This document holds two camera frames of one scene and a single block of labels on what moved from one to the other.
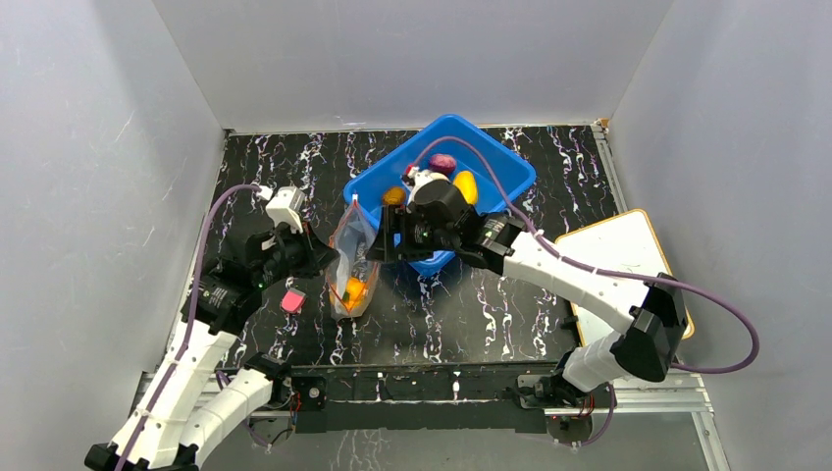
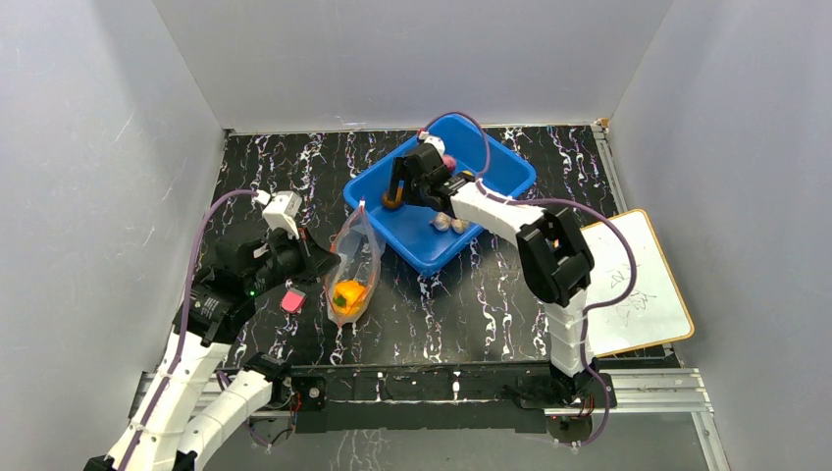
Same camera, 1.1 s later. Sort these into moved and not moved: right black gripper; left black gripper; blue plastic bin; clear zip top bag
Moved: right black gripper
Not moved: clear zip top bag; left black gripper; blue plastic bin
